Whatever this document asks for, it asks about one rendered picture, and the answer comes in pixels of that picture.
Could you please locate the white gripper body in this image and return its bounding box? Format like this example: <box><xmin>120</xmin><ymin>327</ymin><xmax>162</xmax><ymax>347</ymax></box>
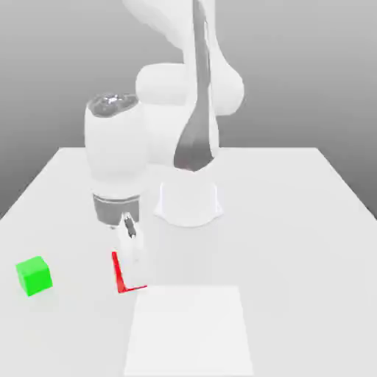
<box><xmin>116</xmin><ymin>221</ymin><xmax>148</xmax><ymax>287</ymax></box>

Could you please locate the small green cube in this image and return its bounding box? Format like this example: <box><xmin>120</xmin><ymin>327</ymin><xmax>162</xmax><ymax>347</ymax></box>
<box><xmin>15</xmin><ymin>256</ymin><xmax>54</xmax><ymax>297</ymax></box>

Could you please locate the small red cube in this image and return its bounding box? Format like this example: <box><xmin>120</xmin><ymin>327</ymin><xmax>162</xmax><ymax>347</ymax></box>
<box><xmin>111</xmin><ymin>250</ymin><xmax>148</xmax><ymax>295</ymax></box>

